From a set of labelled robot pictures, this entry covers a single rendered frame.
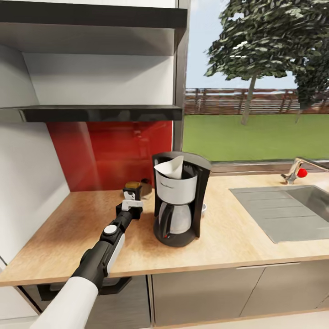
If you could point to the fixed window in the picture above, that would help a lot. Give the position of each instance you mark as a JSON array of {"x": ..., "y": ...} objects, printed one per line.
[{"x": 252, "y": 78}]

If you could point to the drop in sink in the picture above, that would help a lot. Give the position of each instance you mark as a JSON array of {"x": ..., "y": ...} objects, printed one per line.
[{"x": 289, "y": 213}]

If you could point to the cabinet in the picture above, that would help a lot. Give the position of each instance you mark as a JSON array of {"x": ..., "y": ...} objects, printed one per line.
[{"x": 235, "y": 292}]

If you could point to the water glass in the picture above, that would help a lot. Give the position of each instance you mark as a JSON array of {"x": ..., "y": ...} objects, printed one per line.
[{"x": 147, "y": 188}]

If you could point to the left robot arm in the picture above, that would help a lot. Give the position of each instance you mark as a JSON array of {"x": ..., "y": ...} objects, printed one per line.
[{"x": 71, "y": 308}]

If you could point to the paper coffee filter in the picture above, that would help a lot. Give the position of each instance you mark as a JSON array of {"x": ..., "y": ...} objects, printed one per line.
[{"x": 172, "y": 168}]

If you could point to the bottle of coffee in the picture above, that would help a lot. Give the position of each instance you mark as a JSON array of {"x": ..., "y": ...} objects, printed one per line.
[{"x": 132, "y": 191}]

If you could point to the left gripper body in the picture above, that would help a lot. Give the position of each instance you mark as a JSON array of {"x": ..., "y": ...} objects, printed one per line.
[{"x": 132, "y": 213}]

